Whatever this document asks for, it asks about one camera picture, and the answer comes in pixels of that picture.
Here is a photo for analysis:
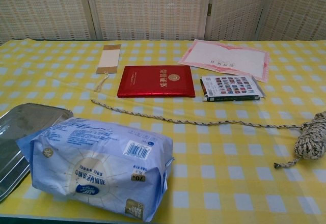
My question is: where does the pink-bordered certificate paper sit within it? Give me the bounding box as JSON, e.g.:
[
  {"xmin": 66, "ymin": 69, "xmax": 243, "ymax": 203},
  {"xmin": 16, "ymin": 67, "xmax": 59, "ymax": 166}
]
[{"xmin": 177, "ymin": 39, "xmax": 270, "ymax": 83}]

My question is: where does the beige bookmark with tassel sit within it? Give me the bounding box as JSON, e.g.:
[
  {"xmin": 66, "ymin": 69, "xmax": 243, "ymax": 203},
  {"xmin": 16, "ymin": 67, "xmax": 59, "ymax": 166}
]
[{"xmin": 94, "ymin": 44, "xmax": 122, "ymax": 92}]

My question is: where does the metal tray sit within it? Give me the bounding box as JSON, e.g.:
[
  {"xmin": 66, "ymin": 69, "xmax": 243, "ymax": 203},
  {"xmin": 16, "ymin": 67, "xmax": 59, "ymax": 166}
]
[{"xmin": 0, "ymin": 103, "xmax": 74, "ymax": 204}]

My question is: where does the woven folding screen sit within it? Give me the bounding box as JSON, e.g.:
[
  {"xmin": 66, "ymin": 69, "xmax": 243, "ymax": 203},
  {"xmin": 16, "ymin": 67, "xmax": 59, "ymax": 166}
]
[{"xmin": 0, "ymin": 0, "xmax": 326, "ymax": 45}]

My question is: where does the blue wipes pack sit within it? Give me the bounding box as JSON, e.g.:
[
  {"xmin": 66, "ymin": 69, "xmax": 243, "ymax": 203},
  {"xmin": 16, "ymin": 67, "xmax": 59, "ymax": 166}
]
[{"xmin": 15, "ymin": 117, "xmax": 176, "ymax": 222}]

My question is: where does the bundle of braided twine rope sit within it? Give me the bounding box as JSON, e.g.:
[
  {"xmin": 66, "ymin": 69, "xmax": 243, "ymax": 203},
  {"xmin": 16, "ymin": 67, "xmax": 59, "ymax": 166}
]
[{"xmin": 90, "ymin": 98, "xmax": 326, "ymax": 170}]

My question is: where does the red certificate book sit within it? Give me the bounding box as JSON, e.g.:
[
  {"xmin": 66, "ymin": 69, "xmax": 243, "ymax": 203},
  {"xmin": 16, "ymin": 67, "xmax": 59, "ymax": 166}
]
[{"xmin": 117, "ymin": 65, "xmax": 196, "ymax": 99}]

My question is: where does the picture card box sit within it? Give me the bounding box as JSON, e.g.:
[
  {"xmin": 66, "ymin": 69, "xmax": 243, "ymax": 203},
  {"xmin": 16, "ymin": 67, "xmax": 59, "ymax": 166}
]
[{"xmin": 200, "ymin": 75, "xmax": 266, "ymax": 102}]

